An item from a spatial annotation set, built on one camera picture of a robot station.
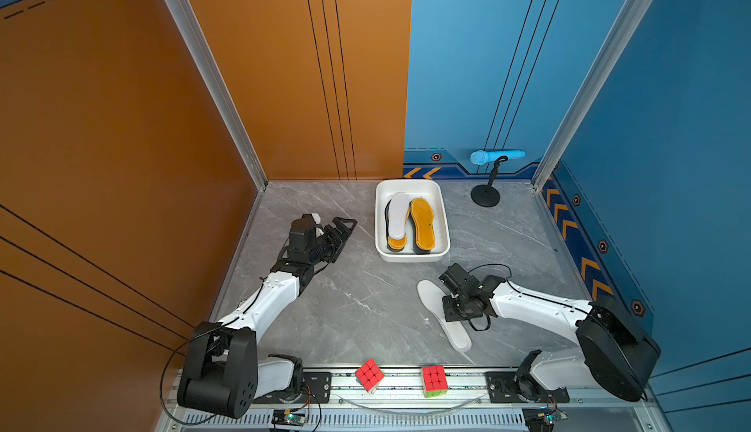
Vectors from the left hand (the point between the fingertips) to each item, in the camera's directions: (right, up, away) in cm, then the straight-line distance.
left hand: (354, 226), depth 85 cm
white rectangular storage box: (+27, +13, +31) cm, 43 cm away
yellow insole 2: (+23, +2, +21) cm, 31 cm away
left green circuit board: (-14, -46, -14) cm, 50 cm away
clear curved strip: (+27, -44, -14) cm, 53 cm away
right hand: (+28, -26, +2) cm, 38 cm away
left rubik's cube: (+5, -36, -14) cm, 39 cm away
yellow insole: (+13, -7, +12) cm, 19 cm away
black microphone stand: (+50, +10, +31) cm, 60 cm away
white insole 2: (+29, -29, -3) cm, 41 cm away
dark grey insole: (+10, +2, +21) cm, 24 cm away
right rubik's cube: (+21, -36, -15) cm, 45 cm away
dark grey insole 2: (+19, -8, +13) cm, 25 cm away
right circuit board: (+47, -46, -15) cm, 67 cm away
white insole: (+14, +3, +20) cm, 24 cm away
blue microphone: (+41, +22, +10) cm, 47 cm away
